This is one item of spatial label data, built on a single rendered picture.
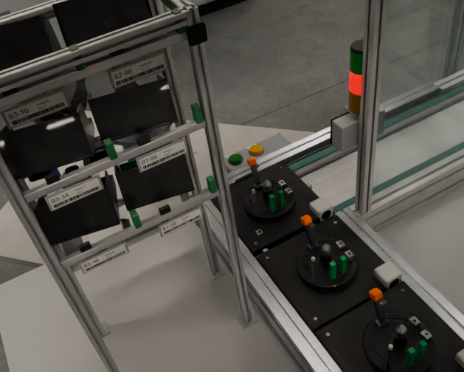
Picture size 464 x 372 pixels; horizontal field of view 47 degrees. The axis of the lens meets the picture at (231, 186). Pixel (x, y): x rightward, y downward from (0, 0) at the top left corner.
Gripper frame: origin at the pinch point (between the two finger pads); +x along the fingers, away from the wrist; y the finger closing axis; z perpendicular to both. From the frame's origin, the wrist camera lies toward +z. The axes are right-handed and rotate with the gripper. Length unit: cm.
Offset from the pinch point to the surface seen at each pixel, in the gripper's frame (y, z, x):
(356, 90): 60, 14, 13
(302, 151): 63, -28, -4
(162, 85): 17.7, 32.2, 13.6
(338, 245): 50, -15, 32
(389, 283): 55, -14, 46
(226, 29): 148, -179, -233
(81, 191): 0.1, 25.0, 23.4
